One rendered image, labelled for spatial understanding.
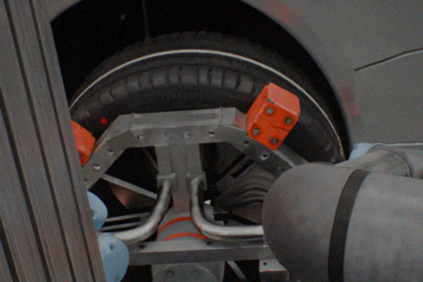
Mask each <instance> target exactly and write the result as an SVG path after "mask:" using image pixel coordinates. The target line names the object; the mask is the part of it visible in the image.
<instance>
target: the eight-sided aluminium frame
mask: <svg viewBox="0 0 423 282"><path fill-rule="evenodd" d="M142 123H143V124H142ZM186 132H189V133H186ZM165 134H166V135H165ZM246 134H247V115H246V114H243V113H241V111H240V110H238V109H237V108H235V107H233V108H224V107H220V108H213V109H203V110H184V111H167V112H164V113H144V114H135V113H132V114H131V115H120V116H119V117H118V118H117V119H116V120H115V121H114V122H113V123H111V124H110V125H109V127H108V129H107V130H106V131H105V132H104V134H102V136H101V137H100V138H99V139H98V140H97V141H96V143H95V146H94V150H93V153H92V154H91V157H90V158H89V159H88V160H87V161H86V163H85V165H83V166H82V173H83V176H84V182H85V185H86V191H88V190H89V189H90V188H91V187H92V186H93V185H94V184H95V183H96V182H97V181H98V179H99V178H100V177H101V176H102V175H103V174H104V172H105V171H106V170H107V169H108V168H109V167H111V165H112V164H113V163H114V162H115V161H116V160H117V158H118V157H119V156H120V155H121V154H122V153H123V152H124V150H125V149H127V148H134V147H154V146H155V144H168V145H176V144H186V142H199V143H207V142H229V143H230V144H232V145H233V146H234V147H235V148H237V149H239V150H240V151H241V152H242V153H244V154H245V155H246V156H249V157H250V158H251V159H253V160H254V161H255V162H256V163H257V164H259V165H260V166H261V167H263V168H264V169H266V170H268V171H269V172H270V173H271V174H273V175H275V176H276V177H277V178H278V177H279V176H280V175H282V174H283V173H284V172H286V171H288V170H290V169H292V168H294V167H296V166H301V165H304V164H308V163H309V162H308V161H307V160H305V159H304V158H303V157H302V156H299V155H298V154H297V153H295V152H294V151H292V150H291V149H290V148H289V147H287V146H286V145H285V144H284V143H282V142H281V143H280V145H279V147H278V148H277V150H272V149H270V148H269V147H267V146H266V145H264V144H262V143H260V142H258V141H257V140H254V139H253V138H250V137H248V136H246ZM141 136H142V137H141Z"/></svg>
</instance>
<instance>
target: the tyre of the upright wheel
mask: <svg viewBox="0 0 423 282"><path fill-rule="evenodd" d="M174 50H210V51H217V52H224V53H228V54H234V55H238V56H241V57H245V58H248V59H252V60H253V61H255V62H258V63H260V64H262V65H265V66H268V67H270V68H272V69H274V70H276V71H277V72H279V73H281V74H282V75H285V76H286V77H287V78H288V79H290V80H291V81H293V82H294V83H295V84H297V85H298V86H300V87H301V88H302V89H303V90H305V91H306V92H307V93H308V95H309V96H310V97H311V98H312V99H313V100H314V101H315V102H316V103H317V104H318V105H319V106H320V107H321V108H322V109H323V112H324V113H325V114H326V115H327V117H328V119H329V120H330V122H331V124H332V126H333V127H334V130H335V132H336V134H337V136H336V134H335V132H334V130H333V128H332V126H331V125H330V123H329V121H328V119H327V118H326V117H325V115H324V114H323V113H322V110H321V109H319V107H318V106H317V105H316V104H315V103H314V102H313V101H312V100H311V99H310V98H309V97H308V96H307V95H306V94H305V93H304V92H303V91H302V90H300V89H298V88H297V87H296V86H295V85H294V84H292V83H291V82H290V81H288V80H287V79H285V78H282V76H281V75H279V74H277V73H275V72H273V71H271V70H269V69H267V68H263V67H262V66H260V65H257V64H255V63H252V62H248V61H246V60H243V59H240V58H237V57H233V56H229V55H222V54H213V53H206V52H205V53H203V52H177V53H170V54H164V55H156V56H152V57H147V58H145V59H142V60H139V61H136V62H133V63H131V64H128V65H125V66H123V67H121V68H119V69H117V70H114V71H113V72H111V73H109V74H107V75H106V77H104V78H102V79H100V80H99V81H98V82H96V83H95V84H93V83H94V82H95V81H97V80H98V79H99V78H100V77H102V76H103V75H104V74H106V73H107V72H109V71H112V70H113V69H115V68H117V67H119V66H121V65H123V64H126V63H128V62H131V61H133V60H136V59H137V58H140V57H145V56H147V55H152V54H157V53H161V52H169V51H174ZM268 82H271V83H273V84H275V85H277V86H278V87H280V88H282V89H285V90H287V91H288V92H290V93H292V94H293V95H295V96H297V97H298V99H299V107H300V117H299V119H298V120H297V122H296V123H295V124H294V125H293V127H292V129H291V130H290V132H289V134H288V135H287V136H286V138H285V139H284V140H283V141H282V143H284V144H285V145H286V146H287V147H289V148H290V149H291V150H292V151H294V152H295V153H297V154H298V155H299V156H302V157H303V158H304V159H305V160H307V161H308V162H309V163H311V162H316V161H320V162H327V163H330V164H334V165H336V164H340V163H342V162H344V161H345V160H344V155H343V153H344V152H342V151H343V148H341V146H342V140H341V134H340V131H339V128H338V126H337V122H336V119H335V118H334V114H333V112H332V109H331V107H330V106H329V104H328V102H327V100H326V99H325V98H324V95H323V94H322V92H321V91H320V90H319V89H318V87H317V86H316V85H315V84H314V82H313V81H311V80H310V78H309V77H308V76H307V75H306V74H304V73H303V71H302V70H301V69H299V68H298V67H295V64H294V63H292V62H291V61H289V60H288V59H287V58H283V56H282V55H280V54H279V53H277V52H272V50H271V49H270V48H267V47H262V45H260V44H258V43H256V42H254V41H253V42H252V43H251V41H250V40H248V39H246V38H242V37H237V38H236V37H235V35H229V34H224V35H222V34H221V33H217V32H209V33H207V32H205V31H199V32H198V33H196V32H195V31H184V32H183V33H182V34H181V33H180V32H175V33H172V34H171V35H170V34H168V33H167V34H163V35H157V36H156V38H155V37H150V38H146V39H145V40H144V42H143V41H139V42H137V43H135V44H134V45H130V46H128V47H125V48H123V50H122V51H121V50H120V51H118V52H116V53H115V54H114V55H113V56H110V57H108V59H106V60H105V61H104V62H102V64H100V65H98V66H97V68H95V69H94V70H93V72H91V73H89V75H88V76H87V78H85V80H84V81H83V82H82V84H81V85H80V86H79V88H78V89H77V91H76V93H75V95H74V96H73V98H72V99H71V101H70V103H69V105H68V107H69V108H70V109H69V114H70V118H71V120H74V121H75V122H76V123H78V124H80V126H82V127H84V129H86V130H87V131H89V132H90V133H92V134H93V135H95V136H96V137H97V140H98V139H99V138H100V137H101V136H102V134H104V132H105V131H106V130H107V129H108V127H109V125H110V124H111V123H113V122H114V121H115V120H116V119H117V118H118V117H119V116H120V115H131V114H132V113H135V114H144V113H164V112H167V111H181V110H203V109H213V108H220V107H224V108H233V107H235V108H237V109H238V110H240V111H241V113H243V114H246V113H247V111H249V109H250V108H251V106H252V105H253V104H254V102H255V100H256V99H257V97H258V96H259V94H260V92H261V91H262V89H263V88H264V86H265V85H266V84H267V83H268ZM91 84H93V86H92V87H89V86H90V85H91ZM87 87H89V88H88V89H87V90H86V91H85V92H84V94H83V95H82V96H81V97H80V98H79V99H78V100H77V101H76V99H77V98H78V97H79V96H80V95H81V94H82V92H83V91H84V90H85V89H86V88H87ZM75 101H76V102H75ZM74 102H75V103H74ZM73 103H74V104H73ZM71 105H73V106H71ZM337 137H338V138H339V140H338V139H337ZM97 140H96V141H97Z"/></svg>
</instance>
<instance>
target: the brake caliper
mask: <svg viewBox="0 0 423 282"><path fill-rule="evenodd" d="M126 16H127V14H126V13H121V16H120V20H119V24H118V27H117V30H116V34H115V38H114V42H113V46H112V49H111V56H113V55H114V54H115V52H116V46H117V43H118V39H119V36H120V32H121V28H122V25H123V21H124V20H125V18H126ZM108 169H111V170H113V171H116V172H119V173H120V174H124V175H126V176H129V177H131V178H134V175H135V168H134V164H133V157H132V150H131V148H127V149H125V150H124V152H123V153H122V154H121V155H120V156H119V157H118V158H117V160H116V161H115V162H114V163H113V164H112V165H111V167H109V168H108Z"/></svg>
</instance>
